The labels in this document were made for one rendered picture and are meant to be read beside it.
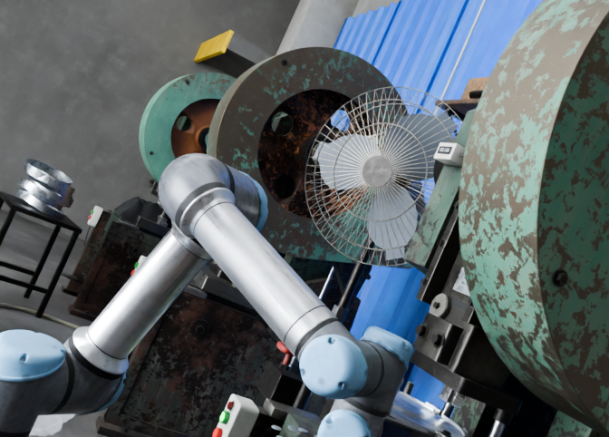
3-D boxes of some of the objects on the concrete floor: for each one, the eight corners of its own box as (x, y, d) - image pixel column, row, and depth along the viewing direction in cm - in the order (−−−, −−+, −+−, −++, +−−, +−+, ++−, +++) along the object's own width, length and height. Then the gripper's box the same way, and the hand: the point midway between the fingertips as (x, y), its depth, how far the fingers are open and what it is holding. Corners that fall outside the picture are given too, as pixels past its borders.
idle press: (53, 317, 400) (178, 45, 406) (43, 278, 489) (146, 55, 496) (276, 390, 464) (381, 153, 471) (232, 344, 554) (320, 145, 560)
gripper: (356, 352, 111) (373, 346, 130) (305, 466, 110) (331, 443, 129) (405, 376, 108) (416, 366, 127) (354, 493, 107) (373, 466, 127)
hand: (388, 412), depth 127 cm, fingers open, 14 cm apart
